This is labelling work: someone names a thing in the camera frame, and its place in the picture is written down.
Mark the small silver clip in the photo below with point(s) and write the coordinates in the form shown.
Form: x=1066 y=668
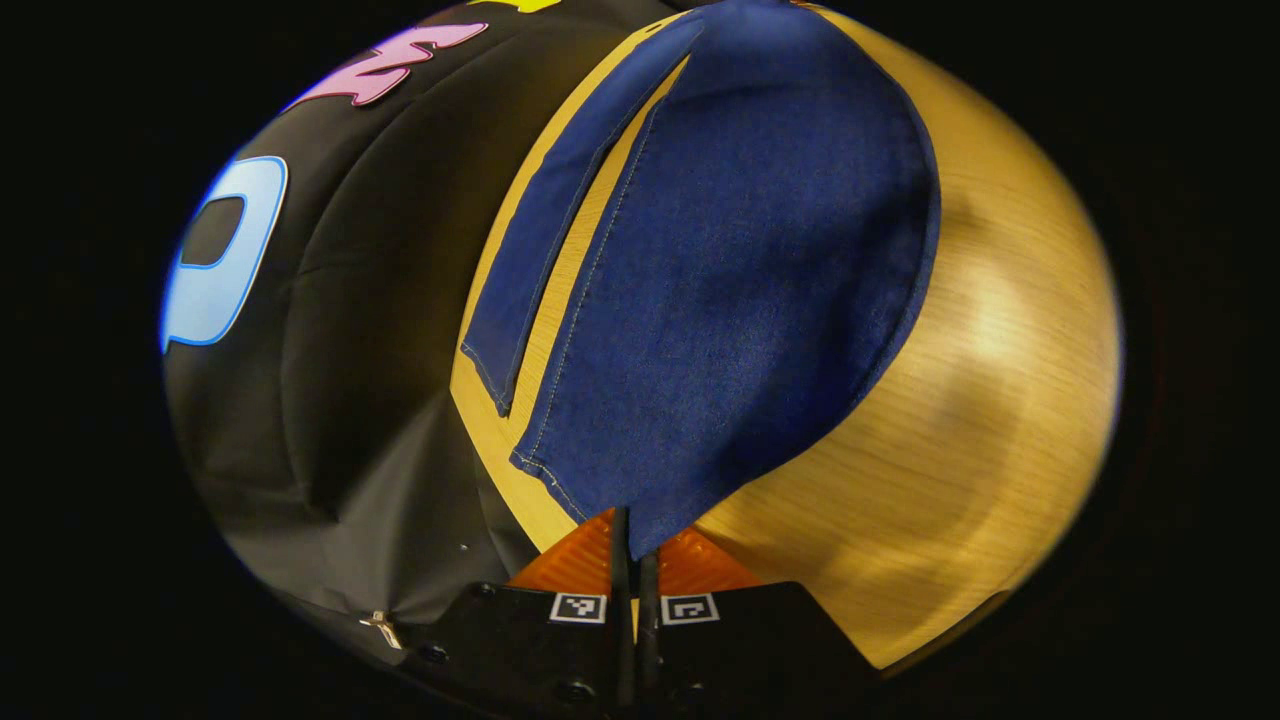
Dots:
x=383 y=628

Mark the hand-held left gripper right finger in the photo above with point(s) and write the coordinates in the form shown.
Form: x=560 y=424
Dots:
x=740 y=650

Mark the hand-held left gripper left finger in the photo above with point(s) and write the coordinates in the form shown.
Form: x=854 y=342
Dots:
x=540 y=640

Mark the blue jeans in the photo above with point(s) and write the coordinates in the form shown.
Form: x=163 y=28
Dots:
x=750 y=300

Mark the black backdrop cloth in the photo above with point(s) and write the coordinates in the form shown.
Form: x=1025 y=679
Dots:
x=380 y=350

